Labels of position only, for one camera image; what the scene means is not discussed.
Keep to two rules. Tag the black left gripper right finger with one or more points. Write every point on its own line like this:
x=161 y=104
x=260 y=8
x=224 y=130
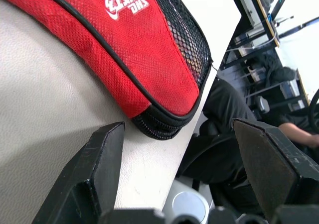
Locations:
x=276 y=166

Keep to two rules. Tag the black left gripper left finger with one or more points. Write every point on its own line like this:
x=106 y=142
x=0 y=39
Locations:
x=84 y=181

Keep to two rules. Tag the red table tennis paddle case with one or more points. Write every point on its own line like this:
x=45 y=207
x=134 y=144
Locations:
x=139 y=54

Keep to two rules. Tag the person in black clothes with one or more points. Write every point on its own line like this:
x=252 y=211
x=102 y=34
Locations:
x=249 y=124

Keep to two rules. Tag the black office chair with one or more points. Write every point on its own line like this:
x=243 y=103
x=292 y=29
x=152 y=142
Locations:
x=211 y=156

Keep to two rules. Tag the black metal shelf rack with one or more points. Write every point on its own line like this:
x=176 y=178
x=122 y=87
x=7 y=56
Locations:
x=271 y=84

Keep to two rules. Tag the silver robot body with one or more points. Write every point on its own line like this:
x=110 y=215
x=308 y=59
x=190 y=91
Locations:
x=188 y=204

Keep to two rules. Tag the wooden desk with black frame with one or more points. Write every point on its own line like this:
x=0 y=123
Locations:
x=261 y=7

